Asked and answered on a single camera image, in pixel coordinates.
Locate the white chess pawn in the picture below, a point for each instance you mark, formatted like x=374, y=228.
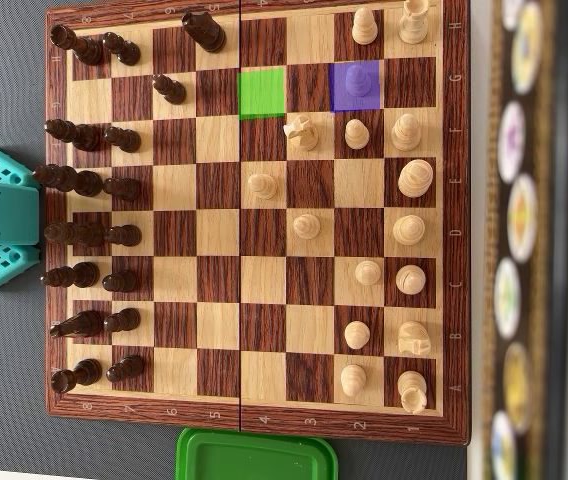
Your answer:
x=368, y=272
x=356, y=334
x=262, y=186
x=364, y=30
x=353, y=379
x=356, y=135
x=358, y=85
x=306, y=226

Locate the wooden folding chess board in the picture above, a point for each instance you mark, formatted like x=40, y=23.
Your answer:
x=219, y=280

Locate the white chess knight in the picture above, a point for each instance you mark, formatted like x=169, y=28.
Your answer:
x=414, y=338
x=303, y=132

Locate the white chess queen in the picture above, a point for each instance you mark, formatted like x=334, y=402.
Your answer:
x=409, y=230

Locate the white chess bishop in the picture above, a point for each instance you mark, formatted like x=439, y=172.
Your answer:
x=406, y=132
x=410, y=279

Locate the white chess king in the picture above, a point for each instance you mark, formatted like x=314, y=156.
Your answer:
x=415, y=178

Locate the dark brown chess pawn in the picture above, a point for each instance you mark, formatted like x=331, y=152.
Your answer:
x=126, y=369
x=123, y=139
x=123, y=188
x=121, y=281
x=122, y=320
x=170, y=90
x=123, y=49
x=124, y=235

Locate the white chess rook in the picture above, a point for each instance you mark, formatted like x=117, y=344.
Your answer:
x=412, y=390
x=414, y=25

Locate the dark brown chess queen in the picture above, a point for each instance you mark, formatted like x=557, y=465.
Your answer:
x=76, y=234

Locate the dark brown chess bishop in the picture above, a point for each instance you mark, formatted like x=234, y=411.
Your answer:
x=76, y=135
x=74, y=275

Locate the dark brown chess king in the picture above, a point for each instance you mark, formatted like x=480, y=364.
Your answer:
x=71, y=180

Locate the dark brown chess knight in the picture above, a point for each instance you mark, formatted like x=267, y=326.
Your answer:
x=204, y=31
x=79, y=324

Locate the dark brown chess rook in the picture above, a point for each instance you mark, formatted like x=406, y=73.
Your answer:
x=79, y=45
x=76, y=375

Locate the green plastic tray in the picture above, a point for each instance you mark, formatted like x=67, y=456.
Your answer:
x=264, y=460

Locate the round badge green print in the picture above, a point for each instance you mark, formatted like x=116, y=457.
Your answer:
x=506, y=297

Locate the round badge orange print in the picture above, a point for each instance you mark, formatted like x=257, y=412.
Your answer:
x=521, y=217

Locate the round badge purple print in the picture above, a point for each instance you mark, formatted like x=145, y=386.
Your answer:
x=511, y=140

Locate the dark patterned display board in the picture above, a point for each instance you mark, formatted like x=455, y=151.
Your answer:
x=564, y=250

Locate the round white badge blue print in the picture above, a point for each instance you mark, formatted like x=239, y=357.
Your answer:
x=502, y=447

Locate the round yellow badge blue mark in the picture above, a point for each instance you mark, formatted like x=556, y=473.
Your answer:
x=526, y=50

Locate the grey textured mat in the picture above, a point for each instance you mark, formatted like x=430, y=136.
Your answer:
x=4, y=375

